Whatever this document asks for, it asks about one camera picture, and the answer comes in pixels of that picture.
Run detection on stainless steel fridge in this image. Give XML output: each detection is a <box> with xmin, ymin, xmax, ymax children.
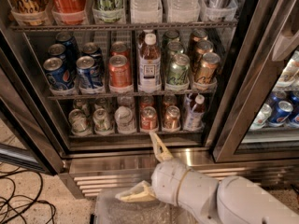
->
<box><xmin>0</xmin><ymin>0</ymin><xmax>299</xmax><ymax>198</ymax></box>

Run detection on front green lacroix can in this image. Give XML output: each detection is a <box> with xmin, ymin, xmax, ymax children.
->
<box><xmin>166</xmin><ymin>53</ymin><xmax>190</xmax><ymax>86</ymax></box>

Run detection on bottom shelf copper can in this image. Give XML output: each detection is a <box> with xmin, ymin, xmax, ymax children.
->
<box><xmin>164</xmin><ymin>105</ymin><xmax>180</xmax><ymax>130</ymax></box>

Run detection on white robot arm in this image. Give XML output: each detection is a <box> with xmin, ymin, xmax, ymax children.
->
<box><xmin>116</xmin><ymin>132</ymin><xmax>299</xmax><ymax>224</ymax></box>

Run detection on rear iced tea bottle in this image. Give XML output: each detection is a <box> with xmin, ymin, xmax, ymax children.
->
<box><xmin>138</xmin><ymin>30</ymin><xmax>154</xmax><ymax>49</ymax></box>

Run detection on bottom shelf leftmost can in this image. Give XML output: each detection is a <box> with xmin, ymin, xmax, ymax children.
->
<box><xmin>68</xmin><ymin>109</ymin><xmax>92</xmax><ymax>136</ymax></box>

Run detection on rear orange soda can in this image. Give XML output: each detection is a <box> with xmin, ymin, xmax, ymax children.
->
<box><xmin>110</xmin><ymin>41</ymin><xmax>130</xmax><ymax>58</ymax></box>

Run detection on green lacroix can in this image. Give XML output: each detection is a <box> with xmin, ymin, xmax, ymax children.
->
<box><xmin>166</xmin><ymin>53</ymin><xmax>190</xmax><ymax>86</ymax></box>
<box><xmin>166</xmin><ymin>41</ymin><xmax>184</xmax><ymax>62</ymax></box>
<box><xmin>163</xmin><ymin>30</ymin><xmax>180</xmax><ymax>48</ymax></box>

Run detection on top shelf green can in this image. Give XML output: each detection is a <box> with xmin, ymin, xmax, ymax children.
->
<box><xmin>94</xmin><ymin>0</ymin><xmax>124</xmax><ymax>23</ymax></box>

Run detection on front gold lacroix can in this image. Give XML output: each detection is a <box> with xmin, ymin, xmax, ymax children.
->
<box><xmin>194</xmin><ymin>52</ymin><xmax>221</xmax><ymax>84</ymax></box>

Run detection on middle green lacroix can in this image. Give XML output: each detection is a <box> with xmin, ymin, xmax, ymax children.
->
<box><xmin>166</xmin><ymin>41</ymin><xmax>184</xmax><ymax>62</ymax></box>

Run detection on right fridge white can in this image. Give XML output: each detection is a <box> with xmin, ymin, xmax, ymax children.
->
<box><xmin>250</xmin><ymin>104</ymin><xmax>272</xmax><ymax>130</ymax></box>

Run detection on front diet pepsi can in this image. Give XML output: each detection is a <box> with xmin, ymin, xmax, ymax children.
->
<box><xmin>76</xmin><ymin>56</ymin><xmax>103</xmax><ymax>89</ymax></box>

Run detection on rear green lacroix can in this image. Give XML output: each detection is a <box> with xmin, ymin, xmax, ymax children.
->
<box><xmin>163</xmin><ymin>30</ymin><xmax>180</xmax><ymax>48</ymax></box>

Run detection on diet pepsi can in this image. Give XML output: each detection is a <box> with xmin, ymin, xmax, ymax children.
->
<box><xmin>81</xmin><ymin>42</ymin><xmax>104</xmax><ymax>64</ymax></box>
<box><xmin>76</xmin><ymin>56</ymin><xmax>103</xmax><ymax>89</ymax></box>

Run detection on orange soda can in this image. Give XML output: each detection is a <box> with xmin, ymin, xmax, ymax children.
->
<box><xmin>110</xmin><ymin>41</ymin><xmax>130</xmax><ymax>58</ymax></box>
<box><xmin>108</xmin><ymin>55</ymin><xmax>132</xmax><ymax>88</ymax></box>

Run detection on front iced tea bottle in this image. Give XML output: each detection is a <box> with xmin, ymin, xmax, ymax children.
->
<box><xmin>139</xmin><ymin>33</ymin><xmax>161</xmax><ymax>92</ymax></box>

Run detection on left open fridge door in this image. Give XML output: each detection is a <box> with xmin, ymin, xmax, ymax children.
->
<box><xmin>0</xmin><ymin>35</ymin><xmax>64</xmax><ymax>175</ymax></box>

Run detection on middle gold lacroix can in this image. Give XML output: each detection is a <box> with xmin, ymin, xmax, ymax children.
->
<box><xmin>191</xmin><ymin>39</ymin><xmax>215</xmax><ymax>70</ymax></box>

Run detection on left clear water bottle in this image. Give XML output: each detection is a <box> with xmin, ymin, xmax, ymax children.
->
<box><xmin>130</xmin><ymin>0</ymin><xmax>161</xmax><ymax>23</ymax></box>

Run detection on gold lacroix can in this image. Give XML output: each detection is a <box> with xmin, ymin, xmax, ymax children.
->
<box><xmin>194</xmin><ymin>52</ymin><xmax>221</xmax><ymax>84</ymax></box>
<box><xmin>189</xmin><ymin>29</ymin><xmax>208</xmax><ymax>49</ymax></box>
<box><xmin>191</xmin><ymin>39</ymin><xmax>215</xmax><ymax>70</ymax></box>

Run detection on rear diet pepsi can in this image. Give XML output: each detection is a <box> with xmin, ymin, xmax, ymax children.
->
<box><xmin>81</xmin><ymin>42</ymin><xmax>104</xmax><ymax>64</ymax></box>

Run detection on clear water bottle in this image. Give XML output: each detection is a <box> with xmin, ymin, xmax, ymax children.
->
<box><xmin>164</xmin><ymin>0</ymin><xmax>200</xmax><ymax>23</ymax></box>
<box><xmin>130</xmin><ymin>0</ymin><xmax>161</xmax><ymax>23</ymax></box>

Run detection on iced tea bottle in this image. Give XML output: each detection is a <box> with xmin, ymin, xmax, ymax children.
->
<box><xmin>138</xmin><ymin>30</ymin><xmax>154</xmax><ymax>49</ymax></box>
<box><xmin>139</xmin><ymin>33</ymin><xmax>161</xmax><ymax>92</ymax></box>

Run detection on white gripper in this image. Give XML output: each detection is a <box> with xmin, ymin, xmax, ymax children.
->
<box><xmin>115</xmin><ymin>132</ymin><xmax>219</xmax><ymax>224</ymax></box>

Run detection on clear plastic bin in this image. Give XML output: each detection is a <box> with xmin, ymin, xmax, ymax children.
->
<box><xmin>93</xmin><ymin>188</ymin><xmax>198</xmax><ymax>224</ymax></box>

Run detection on red coca cola can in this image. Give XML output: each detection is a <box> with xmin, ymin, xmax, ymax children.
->
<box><xmin>52</xmin><ymin>0</ymin><xmax>87</xmax><ymax>25</ymax></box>

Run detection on right fridge edge pepsi can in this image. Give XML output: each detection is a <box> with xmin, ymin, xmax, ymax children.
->
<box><xmin>288</xmin><ymin>105</ymin><xmax>299</xmax><ymax>127</ymax></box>

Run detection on right glass fridge door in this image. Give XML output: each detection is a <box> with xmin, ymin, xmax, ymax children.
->
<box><xmin>213</xmin><ymin>0</ymin><xmax>299</xmax><ymax>162</ymax></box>

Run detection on top shelf yellow lacroix can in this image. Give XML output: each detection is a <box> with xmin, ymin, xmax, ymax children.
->
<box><xmin>8</xmin><ymin>0</ymin><xmax>49</xmax><ymax>26</ymax></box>

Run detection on right clear water bottle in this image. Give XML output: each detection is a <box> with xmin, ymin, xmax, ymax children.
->
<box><xmin>164</xmin><ymin>0</ymin><xmax>200</xmax><ymax>23</ymax></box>

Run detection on bottom shelf red can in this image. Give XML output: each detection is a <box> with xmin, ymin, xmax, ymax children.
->
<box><xmin>141</xmin><ymin>106</ymin><xmax>158</xmax><ymax>130</ymax></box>

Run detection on rear gold lacroix can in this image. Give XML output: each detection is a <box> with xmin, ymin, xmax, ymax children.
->
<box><xmin>189</xmin><ymin>29</ymin><xmax>208</xmax><ymax>49</ymax></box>

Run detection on bottom shelf tea bottle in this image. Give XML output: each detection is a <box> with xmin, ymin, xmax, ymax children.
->
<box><xmin>183</xmin><ymin>94</ymin><xmax>205</xmax><ymax>131</ymax></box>

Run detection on front orange soda can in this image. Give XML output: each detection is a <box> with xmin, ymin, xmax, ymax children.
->
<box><xmin>108</xmin><ymin>55</ymin><xmax>132</xmax><ymax>88</ymax></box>

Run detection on black floor cables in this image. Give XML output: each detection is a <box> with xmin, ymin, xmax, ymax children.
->
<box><xmin>0</xmin><ymin>161</ymin><xmax>57</xmax><ymax>224</ymax></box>

